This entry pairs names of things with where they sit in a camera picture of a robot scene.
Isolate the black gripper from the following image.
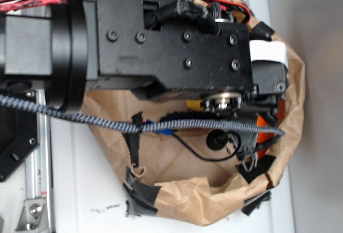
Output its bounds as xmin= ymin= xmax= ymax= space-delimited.
xmin=93 ymin=0 xmax=288 ymax=160

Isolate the dark blue rope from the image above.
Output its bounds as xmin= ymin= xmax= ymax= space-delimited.
xmin=159 ymin=111 xmax=218 ymax=123

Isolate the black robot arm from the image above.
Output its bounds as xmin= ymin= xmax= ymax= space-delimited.
xmin=1 ymin=0 xmax=288 ymax=161

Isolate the yellow towel cloth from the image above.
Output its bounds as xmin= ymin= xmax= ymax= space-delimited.
xmin=185 ymin=100 xmax=203 ymax=111

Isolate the brown paper bag bin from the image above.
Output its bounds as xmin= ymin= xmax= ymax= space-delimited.
xmin=81 ymin=0 xmax=305 ymax=226

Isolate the orange toy carrot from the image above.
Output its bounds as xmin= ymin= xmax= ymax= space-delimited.
xmin=257 ymin=100 xmax=285 ymax=160

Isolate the white plastic tray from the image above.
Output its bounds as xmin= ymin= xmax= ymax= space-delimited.
xmin=47 ymin=0 xmax=295 ymax=233

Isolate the grey braided cable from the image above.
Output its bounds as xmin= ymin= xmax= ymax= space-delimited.
xmin=0 ymin=94 xmax=285 ymax=137

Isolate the thin black wire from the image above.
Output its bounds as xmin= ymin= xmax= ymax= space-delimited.
xmin=171 ymin=132 xmax=277 ymax=163

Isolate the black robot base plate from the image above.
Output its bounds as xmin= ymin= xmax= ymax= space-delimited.
xmin=1 ymin=106 xmax=39 ymax=182

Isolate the aluminium frame rail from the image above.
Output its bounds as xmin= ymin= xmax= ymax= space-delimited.
xmin=25 ymin=88 xmax=56 ymax=199

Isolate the metal corner bracket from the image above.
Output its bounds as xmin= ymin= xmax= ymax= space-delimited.
xmin=14 ymin=198 xmax=51 ymax=233

